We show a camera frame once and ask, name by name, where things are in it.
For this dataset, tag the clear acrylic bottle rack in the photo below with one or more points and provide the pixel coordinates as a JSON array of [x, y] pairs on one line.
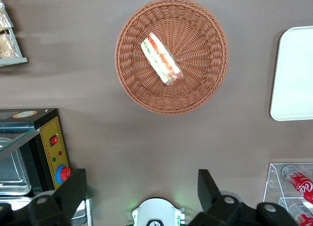
[[274, 177]]

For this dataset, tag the round brown wicker basket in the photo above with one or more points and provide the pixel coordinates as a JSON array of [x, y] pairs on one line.
[[195, 28]]

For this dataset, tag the steel food pan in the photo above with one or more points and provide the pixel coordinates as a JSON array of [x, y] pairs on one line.
[[14, 203], [12, 172]]

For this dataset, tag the vegetable sandwich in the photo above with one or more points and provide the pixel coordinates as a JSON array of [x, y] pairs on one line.
[[160, 58]]

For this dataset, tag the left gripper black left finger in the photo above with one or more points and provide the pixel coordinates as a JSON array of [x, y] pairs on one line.
[[73, 187]]

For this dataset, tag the red cola bottle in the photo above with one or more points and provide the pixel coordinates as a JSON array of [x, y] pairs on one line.
[[302, 185], [302, 215]]

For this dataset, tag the clear bag of crackers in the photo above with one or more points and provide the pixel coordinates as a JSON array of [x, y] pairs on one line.
[[3, 18], [7, 46]]

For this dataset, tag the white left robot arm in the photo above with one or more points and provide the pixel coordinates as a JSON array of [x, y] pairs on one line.
[[156, 211]]

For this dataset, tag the black food warmer yellow panel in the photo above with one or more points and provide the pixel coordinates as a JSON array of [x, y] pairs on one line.
[[52, 135]]

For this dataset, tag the cream plastic tray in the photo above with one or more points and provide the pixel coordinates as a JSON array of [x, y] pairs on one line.
[[296, 74]]

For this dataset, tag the tray of packaged snacks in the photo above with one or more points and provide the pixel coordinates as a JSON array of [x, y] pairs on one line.
[[14, 61]]

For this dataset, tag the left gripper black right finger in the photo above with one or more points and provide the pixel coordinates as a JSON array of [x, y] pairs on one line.
[[207, 189]]

